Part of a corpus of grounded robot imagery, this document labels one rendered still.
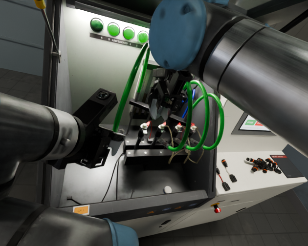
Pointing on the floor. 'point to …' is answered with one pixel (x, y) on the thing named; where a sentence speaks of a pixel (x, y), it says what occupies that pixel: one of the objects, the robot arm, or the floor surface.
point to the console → (208, 214)
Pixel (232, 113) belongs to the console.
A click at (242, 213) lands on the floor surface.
